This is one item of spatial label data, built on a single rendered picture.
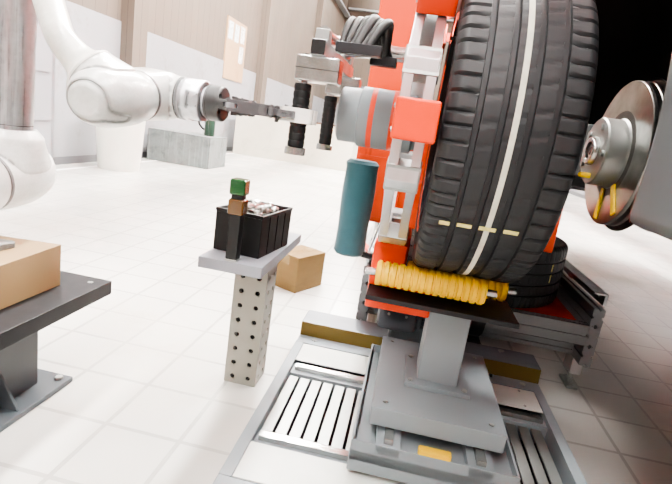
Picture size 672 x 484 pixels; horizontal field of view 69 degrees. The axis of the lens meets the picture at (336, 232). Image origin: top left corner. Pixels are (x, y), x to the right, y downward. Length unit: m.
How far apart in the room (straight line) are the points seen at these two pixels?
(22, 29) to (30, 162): 0.32
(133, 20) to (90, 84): 5.55
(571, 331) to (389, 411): 0.95
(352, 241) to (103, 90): 0.70
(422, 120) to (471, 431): 0.69
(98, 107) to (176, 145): 5.86
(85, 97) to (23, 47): 0.55
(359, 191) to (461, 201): 0.44
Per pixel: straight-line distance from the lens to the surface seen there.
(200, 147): 6.65
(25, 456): 1.39
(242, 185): 1.20
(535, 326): 1.90
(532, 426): 1.61
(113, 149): 5.64
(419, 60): 0.93
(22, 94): 1.50
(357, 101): 1.15
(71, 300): 1.40
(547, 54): 0.92
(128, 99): 0.98
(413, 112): 0.83
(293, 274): 2.36
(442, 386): 1.28
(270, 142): 9.24
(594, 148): 1.22
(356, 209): 1.29
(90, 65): 1.01
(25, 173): 1.49
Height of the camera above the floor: 0.83
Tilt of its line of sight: 12 degrees down
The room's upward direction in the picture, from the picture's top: 9 degrees clockwise
